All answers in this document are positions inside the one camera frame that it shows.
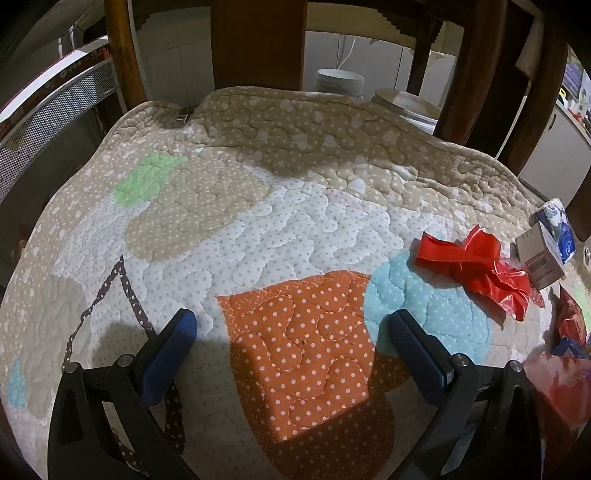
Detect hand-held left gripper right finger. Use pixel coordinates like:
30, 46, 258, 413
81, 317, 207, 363
389, 309, 544, 480

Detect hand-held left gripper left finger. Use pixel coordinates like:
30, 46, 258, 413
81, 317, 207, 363
47, 308, 199, 480

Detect red plastic wrapper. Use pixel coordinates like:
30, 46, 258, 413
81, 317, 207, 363
414, 227, 546, 322

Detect red box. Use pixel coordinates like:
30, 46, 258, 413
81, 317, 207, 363
523, 352, 591, 446

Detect blue packet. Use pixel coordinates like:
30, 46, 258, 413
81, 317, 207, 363
551, 336, 591, 361

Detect red snack packet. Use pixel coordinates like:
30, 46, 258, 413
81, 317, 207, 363
555, 287, 591, 352

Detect small white cardboard box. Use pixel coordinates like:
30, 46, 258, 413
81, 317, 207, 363
514, 220, 567, 291

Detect blue white tissue pack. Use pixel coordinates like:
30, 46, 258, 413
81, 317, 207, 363
536, 198, 578, 260

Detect quilted dotted blanket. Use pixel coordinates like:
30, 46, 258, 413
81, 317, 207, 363
0, 87, 591, 480

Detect white kitchen cabinets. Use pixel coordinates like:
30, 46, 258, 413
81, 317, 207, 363
518, 102, 591, 209

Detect white mesh heater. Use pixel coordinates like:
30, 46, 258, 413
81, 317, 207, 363
0, 39, 117, 200

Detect brown wooden chair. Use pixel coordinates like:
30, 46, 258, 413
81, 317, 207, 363
104, 0, 570, 176

